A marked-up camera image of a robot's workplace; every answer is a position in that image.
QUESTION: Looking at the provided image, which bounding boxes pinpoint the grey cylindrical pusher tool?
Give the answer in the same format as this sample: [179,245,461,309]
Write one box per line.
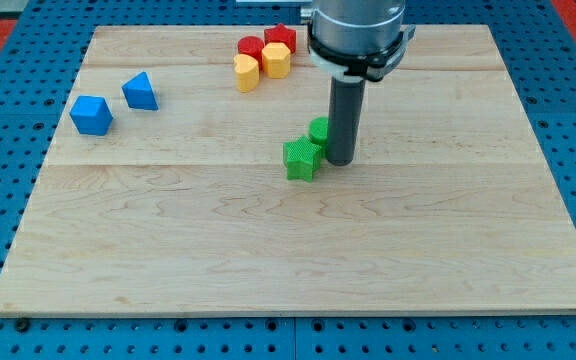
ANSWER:
[326,78,365,166]

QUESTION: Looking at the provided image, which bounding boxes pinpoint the blue cube block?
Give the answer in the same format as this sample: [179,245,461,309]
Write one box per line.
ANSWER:
[69,95,113,136]

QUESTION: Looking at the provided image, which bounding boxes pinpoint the yellow heart block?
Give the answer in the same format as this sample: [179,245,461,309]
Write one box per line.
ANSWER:
[233,54,260,93]

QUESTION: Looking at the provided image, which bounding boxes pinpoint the wooden board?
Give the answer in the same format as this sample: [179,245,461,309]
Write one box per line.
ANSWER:
[0,25,576,318]

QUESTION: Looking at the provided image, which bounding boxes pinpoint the yellow hexagon block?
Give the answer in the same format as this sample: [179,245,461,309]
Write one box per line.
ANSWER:
[262,42,291,79]

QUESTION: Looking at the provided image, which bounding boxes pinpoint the red cylinder block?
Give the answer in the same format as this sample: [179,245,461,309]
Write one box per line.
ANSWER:
[237,36,265,69]

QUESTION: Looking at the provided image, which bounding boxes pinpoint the green star block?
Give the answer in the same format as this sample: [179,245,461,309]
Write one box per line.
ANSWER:
[283,136,323,182]

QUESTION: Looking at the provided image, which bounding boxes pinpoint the blue triangle block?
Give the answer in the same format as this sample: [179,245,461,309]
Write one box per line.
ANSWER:
[121,72,159,111]

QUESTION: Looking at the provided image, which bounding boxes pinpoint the green cylinder block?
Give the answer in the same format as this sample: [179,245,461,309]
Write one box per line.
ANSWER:
[308,117,328,148]

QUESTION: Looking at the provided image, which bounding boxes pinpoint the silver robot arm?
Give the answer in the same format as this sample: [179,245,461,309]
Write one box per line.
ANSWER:
[307,0,416,83]

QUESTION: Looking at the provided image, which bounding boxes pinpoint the red star block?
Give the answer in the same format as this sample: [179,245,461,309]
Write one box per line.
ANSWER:
[264,23,297,54]

